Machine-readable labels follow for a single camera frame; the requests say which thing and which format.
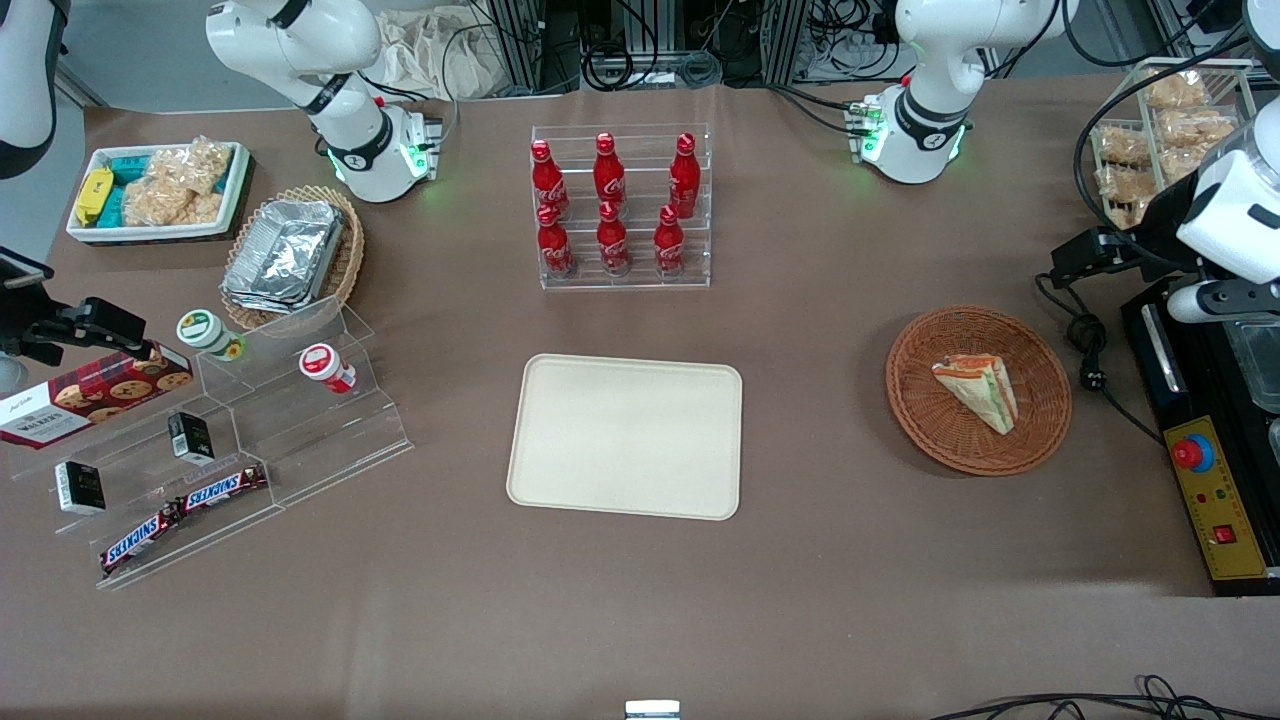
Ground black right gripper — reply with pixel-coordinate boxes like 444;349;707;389
0;285;147;368

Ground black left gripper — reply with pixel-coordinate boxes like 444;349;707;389
1050;185;1216;291

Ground triangular sandwich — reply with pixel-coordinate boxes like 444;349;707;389
932;354;1019;437

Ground round brown wicker basket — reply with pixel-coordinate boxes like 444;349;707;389
886;306;1073;477

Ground oval light wicker basket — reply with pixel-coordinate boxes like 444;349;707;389
221;184;367;332

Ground beige rectangular serving tray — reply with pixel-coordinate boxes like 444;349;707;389
506;353;744;522

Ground red cookie box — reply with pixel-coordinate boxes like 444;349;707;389
0;341;195;452

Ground green lid white jar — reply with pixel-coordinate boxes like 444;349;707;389
176;309;247;364

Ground yellow snack packet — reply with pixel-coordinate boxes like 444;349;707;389
74;167;114;227

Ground small black box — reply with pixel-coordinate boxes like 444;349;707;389
167;410;216;467
54;460;108;516

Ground aluminium foil container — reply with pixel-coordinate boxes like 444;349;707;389
226;199;347;296
221;280;337;315

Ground brown snickers bar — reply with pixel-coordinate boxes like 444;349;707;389
179;462;270;514
99;502;184;577

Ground white rectangular snack bin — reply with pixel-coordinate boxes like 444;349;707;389
65;141;252;246

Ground clear acrylic stepped display stand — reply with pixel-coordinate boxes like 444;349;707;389
8;294;414;592

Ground red lid white jar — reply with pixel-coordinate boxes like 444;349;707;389
298;342;358;395

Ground black machine with yellow panel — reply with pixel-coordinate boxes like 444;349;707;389
1119;272;1280;598

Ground red cola bottle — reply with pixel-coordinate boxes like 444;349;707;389
536;204;576;279
668;132;701;218
530;139;570;221
593;132;628;209
596;200;633;277
653;204;687;277

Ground clear acrylic bottle rack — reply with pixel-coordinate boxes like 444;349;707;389
530;123;712;292

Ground cream cloth bag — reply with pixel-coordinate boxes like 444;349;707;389
372;8;503;102

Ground black power cable with plug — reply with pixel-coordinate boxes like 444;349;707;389
1034;271;1167;447

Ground white wire rack basket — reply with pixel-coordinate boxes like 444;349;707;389
1084;57;1259;233

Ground black left base cables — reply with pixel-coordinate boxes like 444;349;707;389
765;82;873;138

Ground coiled background cables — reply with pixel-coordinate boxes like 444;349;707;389
580;38;726;93

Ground black right base cable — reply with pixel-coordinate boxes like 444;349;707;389
360;20;501;153

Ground black floor cables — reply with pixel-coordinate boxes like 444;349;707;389
928;674;1280;720

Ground aluminium frame rack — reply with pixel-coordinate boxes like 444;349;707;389
478;0;813;96

